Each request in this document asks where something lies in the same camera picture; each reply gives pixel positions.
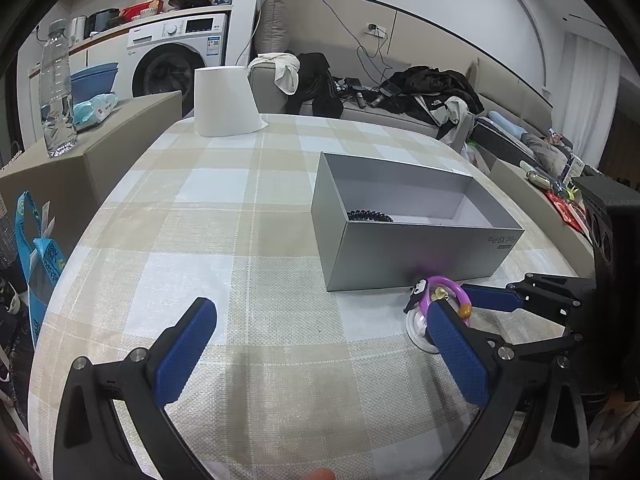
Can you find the black cooker pot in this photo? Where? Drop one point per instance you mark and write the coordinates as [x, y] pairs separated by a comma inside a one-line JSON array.
[[102, 21]]

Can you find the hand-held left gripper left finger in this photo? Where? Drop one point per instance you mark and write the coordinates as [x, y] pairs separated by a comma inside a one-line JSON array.
[[182, 355]]

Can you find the checked tablecloth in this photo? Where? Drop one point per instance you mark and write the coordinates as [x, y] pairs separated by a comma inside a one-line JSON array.
[[225, 240]]

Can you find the person's left hand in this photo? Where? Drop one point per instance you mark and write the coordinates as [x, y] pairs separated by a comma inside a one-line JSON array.
[[317, 475]]

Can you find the white paper roll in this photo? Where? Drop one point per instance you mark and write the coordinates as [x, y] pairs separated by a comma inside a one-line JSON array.
[[225, 105]]

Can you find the wall socket with plug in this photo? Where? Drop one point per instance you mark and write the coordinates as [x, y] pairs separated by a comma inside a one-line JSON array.
[[374, 30]]

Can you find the grey pillow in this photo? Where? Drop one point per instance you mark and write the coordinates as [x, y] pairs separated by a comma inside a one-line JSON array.
[[272, 25]]

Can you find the red box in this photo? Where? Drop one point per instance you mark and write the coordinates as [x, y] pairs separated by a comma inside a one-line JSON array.
[[140, 10]]

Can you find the white curtain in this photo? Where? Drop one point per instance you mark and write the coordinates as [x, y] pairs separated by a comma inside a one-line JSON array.
[[580, 95]]

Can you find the white washing machine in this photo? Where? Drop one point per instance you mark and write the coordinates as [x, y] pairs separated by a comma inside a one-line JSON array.
[[170, 60]]

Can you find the stacked blue basins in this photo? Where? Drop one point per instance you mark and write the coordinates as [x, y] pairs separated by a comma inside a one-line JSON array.
[[95, 80]]

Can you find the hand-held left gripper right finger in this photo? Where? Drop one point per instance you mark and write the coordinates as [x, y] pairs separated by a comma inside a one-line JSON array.
[[460, 355]]

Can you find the blue shopping bag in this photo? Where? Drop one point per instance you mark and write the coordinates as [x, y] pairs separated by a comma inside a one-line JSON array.
[[40, 270]]

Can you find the large brown cardboard box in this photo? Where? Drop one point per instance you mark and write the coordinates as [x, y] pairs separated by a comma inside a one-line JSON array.
[[75, 180]]

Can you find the white cloth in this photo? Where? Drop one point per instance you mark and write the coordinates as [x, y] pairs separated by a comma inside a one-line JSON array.
[[280, 70]]

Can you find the wet wipes pack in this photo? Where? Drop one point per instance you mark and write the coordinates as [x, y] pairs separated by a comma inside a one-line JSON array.
[[95, 109]]

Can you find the black clothing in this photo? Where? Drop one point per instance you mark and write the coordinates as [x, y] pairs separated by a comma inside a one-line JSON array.
[[317, 85]]

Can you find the grey sofa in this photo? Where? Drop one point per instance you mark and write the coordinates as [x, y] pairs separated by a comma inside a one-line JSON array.
[[390, 117]]

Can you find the clear water bottle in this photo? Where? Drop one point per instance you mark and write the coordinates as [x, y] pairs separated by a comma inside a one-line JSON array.
[[57, 100]]

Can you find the black jacket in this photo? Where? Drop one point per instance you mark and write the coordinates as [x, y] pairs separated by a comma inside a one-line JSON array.
[[430, 85]]

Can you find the clear round plastic piece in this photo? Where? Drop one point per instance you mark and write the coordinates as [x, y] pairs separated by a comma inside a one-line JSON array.
[[417, 335]]

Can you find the grey cardboard box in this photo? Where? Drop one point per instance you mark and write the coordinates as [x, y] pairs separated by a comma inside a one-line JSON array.
[[400, 255]]

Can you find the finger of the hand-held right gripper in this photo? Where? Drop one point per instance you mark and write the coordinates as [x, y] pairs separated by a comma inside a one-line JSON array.
[[492, 297], [545, 345]]

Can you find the grey white jacket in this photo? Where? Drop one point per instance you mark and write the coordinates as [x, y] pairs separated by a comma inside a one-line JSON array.
[[452, 115]]

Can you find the white kettle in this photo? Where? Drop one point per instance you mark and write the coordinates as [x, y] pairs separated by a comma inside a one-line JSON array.
[[77, 29]]

